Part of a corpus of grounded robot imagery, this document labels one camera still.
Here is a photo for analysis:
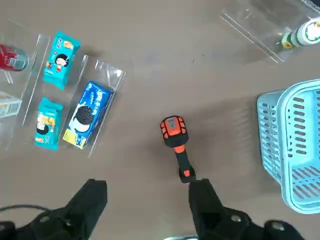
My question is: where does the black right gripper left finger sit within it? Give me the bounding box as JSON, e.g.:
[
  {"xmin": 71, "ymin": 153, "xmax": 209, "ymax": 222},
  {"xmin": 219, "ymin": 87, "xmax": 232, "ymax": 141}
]
[{"xmin": 0, "ymin": 178, "xmax": 108, "ymax": 240}]

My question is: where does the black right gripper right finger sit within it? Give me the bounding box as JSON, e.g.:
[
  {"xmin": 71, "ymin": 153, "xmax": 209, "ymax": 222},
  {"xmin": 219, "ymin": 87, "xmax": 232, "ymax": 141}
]
[{"xmin": 187, "ymin": 178, "xmax": 303, "ymax": 240}]

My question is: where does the orange black barcode scanner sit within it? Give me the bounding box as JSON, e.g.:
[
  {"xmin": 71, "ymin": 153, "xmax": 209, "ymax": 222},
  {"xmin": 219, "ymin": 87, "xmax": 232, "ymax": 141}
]
[{"xmin": 159, "ymin": 115, "xmax": 196, "ymax": 185}]

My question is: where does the white cracker box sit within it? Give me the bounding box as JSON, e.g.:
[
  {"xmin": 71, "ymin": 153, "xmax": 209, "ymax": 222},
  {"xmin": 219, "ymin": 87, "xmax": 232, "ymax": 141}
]
[{"xmin": 0, "ymin": 91, "xmax": 23, "ymax": 119}]

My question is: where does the red Coca-Cola bottle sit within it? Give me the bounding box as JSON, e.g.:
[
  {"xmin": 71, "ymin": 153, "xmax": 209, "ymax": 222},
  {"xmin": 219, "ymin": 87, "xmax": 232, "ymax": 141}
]
[{"xmin": 0, "ymin": 44, "xmax": 30, "ymax": 72}]

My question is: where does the light blue shopping basket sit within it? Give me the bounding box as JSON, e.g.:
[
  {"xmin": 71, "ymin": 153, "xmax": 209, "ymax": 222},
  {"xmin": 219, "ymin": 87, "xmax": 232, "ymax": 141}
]
[{"xmin": 256, "ymin": 79, "xmax": 320, "ymax": 215}]

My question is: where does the teal cartoon snack packet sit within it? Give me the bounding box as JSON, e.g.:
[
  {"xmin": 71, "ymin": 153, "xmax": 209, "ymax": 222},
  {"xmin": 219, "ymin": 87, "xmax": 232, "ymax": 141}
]
[
  {"xmin": 34, "ymin": 96, "xmax": 64, "ymax": 151},
  {"xmin": 42, "ymin": 30, "xmax": 82, "ymax": 90}
]

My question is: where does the blue Oreo cookie box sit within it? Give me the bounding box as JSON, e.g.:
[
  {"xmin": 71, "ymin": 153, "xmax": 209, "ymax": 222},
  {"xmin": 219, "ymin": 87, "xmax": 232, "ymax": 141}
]
[{"xmin": 62, "ymin": 80, "xmax": 116, "ymax": 150}]

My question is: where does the clear acrylic stepped shelf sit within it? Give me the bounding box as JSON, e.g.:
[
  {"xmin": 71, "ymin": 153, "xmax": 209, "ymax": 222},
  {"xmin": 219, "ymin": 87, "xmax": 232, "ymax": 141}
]
[
  {"xmin": 219, "ymin": 0, "xmax": 320, "ymax": 63},
  {"xmin": 0, "ymin": 18, "xmax": 127, "ymax": 159}
]

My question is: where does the white jar green lid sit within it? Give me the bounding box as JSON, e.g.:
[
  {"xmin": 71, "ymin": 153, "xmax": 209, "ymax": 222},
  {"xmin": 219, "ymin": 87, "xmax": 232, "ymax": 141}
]
[{"xmin": 281, "ymin": 18, "xmax": 320, "ymax": 51}]

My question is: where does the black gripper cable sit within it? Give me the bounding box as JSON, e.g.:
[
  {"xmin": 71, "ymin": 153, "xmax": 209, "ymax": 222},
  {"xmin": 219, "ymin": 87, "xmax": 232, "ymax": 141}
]
[{"xmin": 0, "ymin": 204, "xmax": 51, "ymax": 213}]

